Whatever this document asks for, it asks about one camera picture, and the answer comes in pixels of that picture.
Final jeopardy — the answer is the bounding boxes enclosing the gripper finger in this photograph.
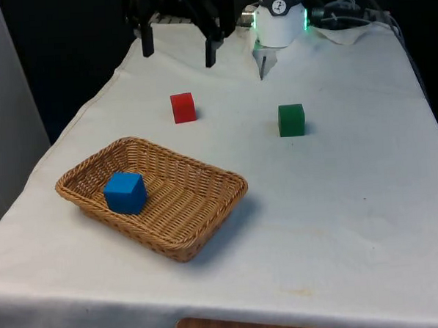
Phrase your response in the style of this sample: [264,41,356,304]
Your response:
[123,0,157,59]
[186,0,238,69]

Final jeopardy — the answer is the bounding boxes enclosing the blue cube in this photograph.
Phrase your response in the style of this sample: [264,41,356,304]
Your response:
[102,170,150,218]

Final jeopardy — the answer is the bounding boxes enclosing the red cube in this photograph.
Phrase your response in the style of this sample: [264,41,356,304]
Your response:
[169,91,197,125]

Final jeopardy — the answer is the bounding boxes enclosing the green cube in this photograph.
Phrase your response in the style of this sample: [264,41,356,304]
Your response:
[276,102,307,138]

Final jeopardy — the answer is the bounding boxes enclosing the wicker basket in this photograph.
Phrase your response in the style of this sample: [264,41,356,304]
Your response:
[52,130,253,270]

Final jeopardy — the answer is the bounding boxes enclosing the black cable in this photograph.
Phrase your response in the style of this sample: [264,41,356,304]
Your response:
[310,0,387,32]

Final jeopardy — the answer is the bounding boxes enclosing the grey cable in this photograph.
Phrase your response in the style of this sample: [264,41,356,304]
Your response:
[361,4,435,106]

